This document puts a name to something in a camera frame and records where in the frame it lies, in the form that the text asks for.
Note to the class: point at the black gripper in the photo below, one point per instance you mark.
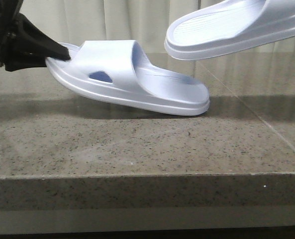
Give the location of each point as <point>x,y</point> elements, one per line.
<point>29,40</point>

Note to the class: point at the light blue slipper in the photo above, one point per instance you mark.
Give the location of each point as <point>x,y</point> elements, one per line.
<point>119,72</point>
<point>230,26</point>

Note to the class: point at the pale grey-green curtain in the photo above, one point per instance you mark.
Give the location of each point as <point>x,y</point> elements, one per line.
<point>76,21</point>

